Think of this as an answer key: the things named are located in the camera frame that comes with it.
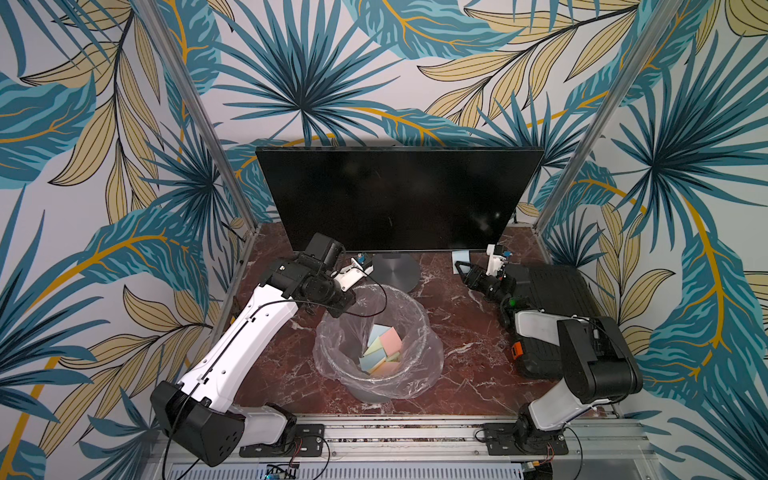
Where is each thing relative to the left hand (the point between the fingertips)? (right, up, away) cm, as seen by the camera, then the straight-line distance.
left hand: (345, 301), depth 73 cm
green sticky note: (+7, -13, +7) cm, 16 cm away
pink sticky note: (+11, -12, +6) cm, 17 cm away
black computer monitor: (+14, +29, +24) cm, 40 cm away
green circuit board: (-17, -41, -2) cm, 45 cm away
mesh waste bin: (+9, -13, +5) cm, 17 cm away
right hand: (+33, +9, +17) cm, 38 cm away
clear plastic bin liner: (-1, -8, -3) cm, 9 cm away
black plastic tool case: (+63, +1, +22) cm, 67 cm away
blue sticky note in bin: (+7, -9, +6) cm, 13 cm away
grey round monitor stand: (+14, +6, +33) cm, 36 cm away
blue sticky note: (+32, +11, +18) cm, 39 cm away
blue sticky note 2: (+6, -16, +5) cm, 18 cm away
